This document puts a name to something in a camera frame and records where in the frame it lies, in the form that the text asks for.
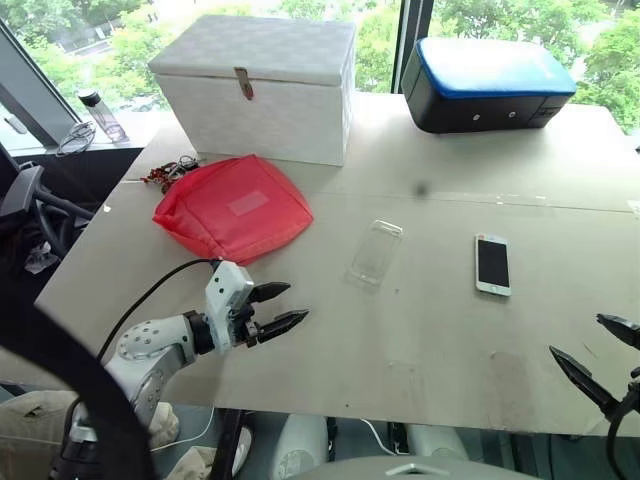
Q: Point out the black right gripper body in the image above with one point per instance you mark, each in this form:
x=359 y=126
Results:
x=635 y=385

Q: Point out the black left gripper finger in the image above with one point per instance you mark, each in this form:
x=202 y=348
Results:
x=272 y=291
x=282 y=324

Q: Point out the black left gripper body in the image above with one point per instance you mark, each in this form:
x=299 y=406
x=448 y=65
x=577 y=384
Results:
x=246 y=327

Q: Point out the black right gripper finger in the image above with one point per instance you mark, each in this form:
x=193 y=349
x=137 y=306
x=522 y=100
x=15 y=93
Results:
x=625 y=330
x=587 y=382

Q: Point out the clear phone case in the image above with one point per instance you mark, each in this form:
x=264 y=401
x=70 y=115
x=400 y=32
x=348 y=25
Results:
x=375 y=255

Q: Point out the white smartphone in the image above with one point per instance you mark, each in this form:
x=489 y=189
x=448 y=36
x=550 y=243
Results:
x=492 y=265

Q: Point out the black case with blue top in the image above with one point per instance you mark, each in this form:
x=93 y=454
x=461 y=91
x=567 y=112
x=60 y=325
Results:
x=475 y=100

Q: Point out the red fabric pouch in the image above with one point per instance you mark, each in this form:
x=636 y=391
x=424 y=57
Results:
x=235 y=210

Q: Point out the white rounded robot leg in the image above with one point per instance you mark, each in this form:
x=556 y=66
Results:
x=300 y=450
x=435 y=445

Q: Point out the key bunch with red beads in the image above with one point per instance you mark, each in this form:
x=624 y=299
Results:
x=165 y=175

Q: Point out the white woven storage box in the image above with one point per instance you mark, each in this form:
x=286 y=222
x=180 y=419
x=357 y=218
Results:
x=260 y=115

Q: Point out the grey robot torso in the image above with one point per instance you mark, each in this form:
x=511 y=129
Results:
x=410 y=472

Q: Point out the white crumpled paper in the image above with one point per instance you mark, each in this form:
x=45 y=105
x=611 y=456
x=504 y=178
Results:
x=41 y=257

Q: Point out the clear water bottle black cap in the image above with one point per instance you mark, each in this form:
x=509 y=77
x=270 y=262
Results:
x=102 y=117

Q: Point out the black office chair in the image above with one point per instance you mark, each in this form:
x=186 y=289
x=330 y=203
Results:
x=22 y=192

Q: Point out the dark window pillar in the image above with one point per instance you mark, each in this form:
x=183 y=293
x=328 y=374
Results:
x=415 y=45

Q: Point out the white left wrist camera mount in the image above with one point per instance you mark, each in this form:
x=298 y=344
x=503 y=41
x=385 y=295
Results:
x=222 y=300

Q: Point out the grey slanted window frame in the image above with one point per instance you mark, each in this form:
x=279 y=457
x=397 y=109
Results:
x=35 y=90

